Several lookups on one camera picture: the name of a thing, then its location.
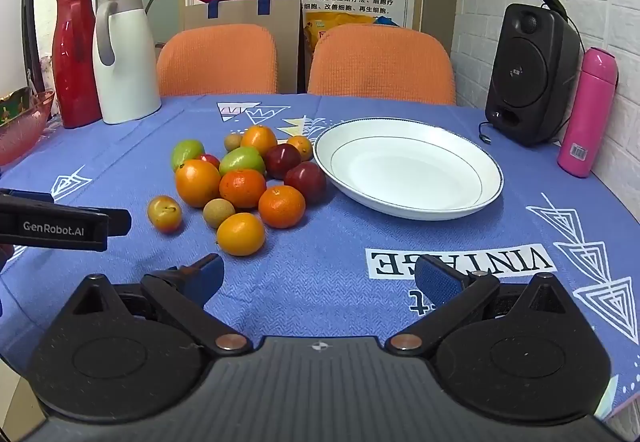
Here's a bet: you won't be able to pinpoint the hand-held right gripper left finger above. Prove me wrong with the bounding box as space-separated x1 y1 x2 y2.
74 253 253 356

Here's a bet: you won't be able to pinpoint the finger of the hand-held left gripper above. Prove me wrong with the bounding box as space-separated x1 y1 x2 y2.
0 194 133 253
0 188 54 204

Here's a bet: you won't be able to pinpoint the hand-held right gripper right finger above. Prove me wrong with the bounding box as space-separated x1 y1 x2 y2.
385 255 571 356

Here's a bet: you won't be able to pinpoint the tangerine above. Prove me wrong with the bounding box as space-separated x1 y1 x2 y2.
258 185 306 229
219 169 267 209

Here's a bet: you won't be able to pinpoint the large orange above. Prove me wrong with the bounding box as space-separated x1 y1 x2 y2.
175 159 222 209

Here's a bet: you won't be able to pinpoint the white plate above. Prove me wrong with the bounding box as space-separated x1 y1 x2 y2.
313 117 504 221

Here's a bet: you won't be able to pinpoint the green jujube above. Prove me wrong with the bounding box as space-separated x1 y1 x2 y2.
172 139 206 172
219 146 267 177

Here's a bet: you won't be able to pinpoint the small orange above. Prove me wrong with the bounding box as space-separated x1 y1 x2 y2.
286 135 314 162

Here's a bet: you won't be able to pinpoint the pink glass bowl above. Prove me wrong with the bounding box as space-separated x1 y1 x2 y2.
0 90 56 166

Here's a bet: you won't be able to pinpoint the blue printed tablecloth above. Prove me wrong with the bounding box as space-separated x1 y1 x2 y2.
0 94 640 423

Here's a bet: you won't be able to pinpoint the red thermos jug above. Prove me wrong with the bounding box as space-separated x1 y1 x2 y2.
51 0 103 129

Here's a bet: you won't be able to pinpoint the white thermos jug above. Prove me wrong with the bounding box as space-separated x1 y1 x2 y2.
92 0 162 125

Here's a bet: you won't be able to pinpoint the orange chair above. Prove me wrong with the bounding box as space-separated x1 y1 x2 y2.
156 24 279 98
307 24 457 106

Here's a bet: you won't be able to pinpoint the pink bottle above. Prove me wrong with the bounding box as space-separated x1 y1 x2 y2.
557 48 617 179

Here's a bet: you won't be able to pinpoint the black speaker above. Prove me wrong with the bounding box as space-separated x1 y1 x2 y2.
485 3 582 147

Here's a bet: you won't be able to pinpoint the brown paper bag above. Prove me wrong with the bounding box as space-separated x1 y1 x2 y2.
182 0 304 93

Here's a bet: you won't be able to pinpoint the yellow bag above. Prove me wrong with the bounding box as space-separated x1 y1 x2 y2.
305 12 401 68

